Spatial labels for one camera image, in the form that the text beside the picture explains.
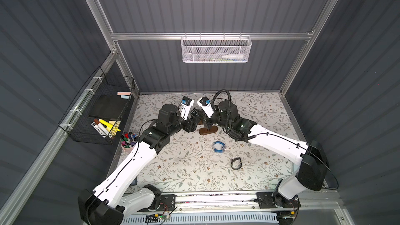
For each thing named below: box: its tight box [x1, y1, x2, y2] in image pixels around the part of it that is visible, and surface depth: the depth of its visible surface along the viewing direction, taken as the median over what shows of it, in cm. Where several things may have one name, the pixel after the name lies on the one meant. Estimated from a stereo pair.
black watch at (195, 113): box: [190, 107, 200, 117], surface depth 73 cm
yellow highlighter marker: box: [98, 118, 122, 132], surface depth 72 cm
